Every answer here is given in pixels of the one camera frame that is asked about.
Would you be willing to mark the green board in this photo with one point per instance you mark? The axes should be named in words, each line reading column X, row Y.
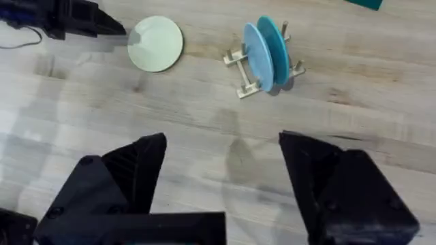
column 364, row 3

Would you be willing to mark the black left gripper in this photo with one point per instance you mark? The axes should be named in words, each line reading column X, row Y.
column 69, row 17

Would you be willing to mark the teal round plate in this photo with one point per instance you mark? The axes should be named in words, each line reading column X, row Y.
column 276, row 47

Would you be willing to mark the pale green round plate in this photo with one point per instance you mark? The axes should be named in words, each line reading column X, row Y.
column 155, row 44

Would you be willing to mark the small wooden peg rack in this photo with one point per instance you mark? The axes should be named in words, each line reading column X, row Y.
column 242, row 73

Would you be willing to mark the light blue round plate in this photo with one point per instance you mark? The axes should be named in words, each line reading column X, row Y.
column 258, row 56

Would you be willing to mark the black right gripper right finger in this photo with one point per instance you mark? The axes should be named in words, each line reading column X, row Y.
column 344, row 197

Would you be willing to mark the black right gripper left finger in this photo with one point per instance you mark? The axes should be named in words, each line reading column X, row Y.
column 134, row 170

